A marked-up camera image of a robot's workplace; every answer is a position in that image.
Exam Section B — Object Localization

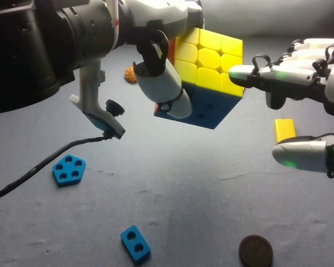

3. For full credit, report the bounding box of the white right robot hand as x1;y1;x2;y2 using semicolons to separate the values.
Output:
228;35;334;179

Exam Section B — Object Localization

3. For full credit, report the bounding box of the yellow and blue puzzle cube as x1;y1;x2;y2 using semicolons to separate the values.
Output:
153;27;245;131

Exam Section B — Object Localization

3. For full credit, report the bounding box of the yellow rectangular block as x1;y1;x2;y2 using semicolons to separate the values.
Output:
274;118;297;144

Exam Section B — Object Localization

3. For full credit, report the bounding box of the grey table cloth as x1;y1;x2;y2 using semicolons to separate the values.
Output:
0;34;334;267

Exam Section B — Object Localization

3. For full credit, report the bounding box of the orange swirl cookie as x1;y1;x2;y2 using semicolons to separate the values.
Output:
124;65;139;84

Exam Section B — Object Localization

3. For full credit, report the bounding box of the chocolate sandwich cookie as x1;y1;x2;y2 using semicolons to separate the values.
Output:
238;234;274;267

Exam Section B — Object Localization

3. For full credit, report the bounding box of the blue two-hole rectangular block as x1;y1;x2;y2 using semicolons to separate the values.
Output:
120;225;151;265

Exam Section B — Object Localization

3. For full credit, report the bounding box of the blue pentagon block with holes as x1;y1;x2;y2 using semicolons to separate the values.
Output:
52;154;87;187

